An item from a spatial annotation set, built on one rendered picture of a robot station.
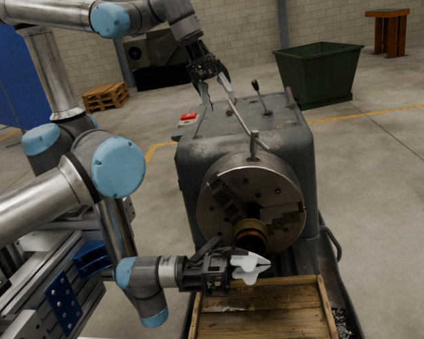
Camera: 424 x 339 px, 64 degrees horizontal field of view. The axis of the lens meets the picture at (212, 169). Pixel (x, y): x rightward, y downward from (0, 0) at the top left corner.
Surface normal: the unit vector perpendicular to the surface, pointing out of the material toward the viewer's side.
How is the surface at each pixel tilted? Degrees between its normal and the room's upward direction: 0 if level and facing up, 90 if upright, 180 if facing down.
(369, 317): 0
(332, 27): 90
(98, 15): 90
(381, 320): 0
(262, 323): 0
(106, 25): 90
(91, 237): 90
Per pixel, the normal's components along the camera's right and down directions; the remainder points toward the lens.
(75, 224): -0.19, 0.44
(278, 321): -0.17, -0.90
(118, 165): 0.69, 0.18
